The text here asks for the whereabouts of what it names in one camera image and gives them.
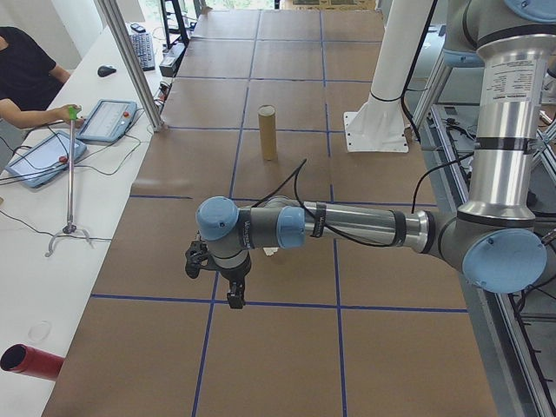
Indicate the white badminton shuttlecock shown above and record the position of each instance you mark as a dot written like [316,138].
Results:
[271,251]

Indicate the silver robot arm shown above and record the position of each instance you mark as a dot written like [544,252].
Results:
[360,221]

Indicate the person's right forearm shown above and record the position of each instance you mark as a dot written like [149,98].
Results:
[30,117]

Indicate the person's right hand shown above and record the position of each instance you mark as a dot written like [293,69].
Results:
[63,115]

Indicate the brown cardboard tube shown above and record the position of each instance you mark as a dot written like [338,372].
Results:
[267,134]

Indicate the white side desk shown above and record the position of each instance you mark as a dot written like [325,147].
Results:
[43,282]

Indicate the blue grey teach pendant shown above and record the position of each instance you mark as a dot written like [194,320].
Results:
[106,121]
[41,158]

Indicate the red tube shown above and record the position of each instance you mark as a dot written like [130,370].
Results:
[37,362]

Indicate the aluminium profile column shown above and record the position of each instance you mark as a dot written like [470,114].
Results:
[130,65]

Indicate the black computer mouse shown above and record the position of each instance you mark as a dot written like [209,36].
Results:
[107,70]

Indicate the black computer keyboard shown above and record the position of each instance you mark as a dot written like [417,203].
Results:
[142,50]

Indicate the black metal stand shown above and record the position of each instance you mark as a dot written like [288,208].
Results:
[174,21]

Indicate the black handset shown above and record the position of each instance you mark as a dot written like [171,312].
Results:
[138,28]

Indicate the person in black shirt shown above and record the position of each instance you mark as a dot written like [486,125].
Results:
[21,65]

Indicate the white post with base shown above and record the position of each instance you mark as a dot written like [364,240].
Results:
[391,65]

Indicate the metal bar frame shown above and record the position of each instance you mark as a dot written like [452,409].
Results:
[504,313]

